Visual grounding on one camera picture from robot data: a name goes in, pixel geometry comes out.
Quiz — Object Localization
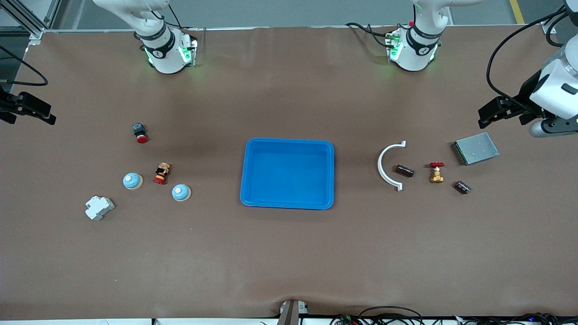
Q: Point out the grey metal bracket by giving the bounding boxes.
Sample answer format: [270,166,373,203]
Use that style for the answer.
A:
[278,299,310,325]

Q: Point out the brown table cover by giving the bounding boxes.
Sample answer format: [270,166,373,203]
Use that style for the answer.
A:
[0,25,578,320]

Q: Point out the white circuit breaker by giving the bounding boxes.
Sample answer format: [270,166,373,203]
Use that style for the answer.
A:
[85,195,115,221]

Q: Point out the black base cable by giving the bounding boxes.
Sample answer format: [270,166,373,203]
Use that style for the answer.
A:
[167,5,199,32]
[345,22,393,48]

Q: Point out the black cable bundle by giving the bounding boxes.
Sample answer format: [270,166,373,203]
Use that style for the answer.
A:
[330,306,578,325]

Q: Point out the blue plastic tray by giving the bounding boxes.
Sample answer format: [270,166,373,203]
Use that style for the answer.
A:
[240,138,335,210]

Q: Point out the aluminium frame post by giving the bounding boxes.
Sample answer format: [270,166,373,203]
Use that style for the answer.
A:
[0,0,61,46]
[542,0,578,34]

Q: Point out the white curved pipe clamp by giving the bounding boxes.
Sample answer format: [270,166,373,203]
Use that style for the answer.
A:
[378,140,407,192]

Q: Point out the grey metal box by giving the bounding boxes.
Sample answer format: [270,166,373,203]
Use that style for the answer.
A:
[451,132,501,166]

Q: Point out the red yellow emergency button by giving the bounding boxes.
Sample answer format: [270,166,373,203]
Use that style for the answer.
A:
[153,162,171,186]

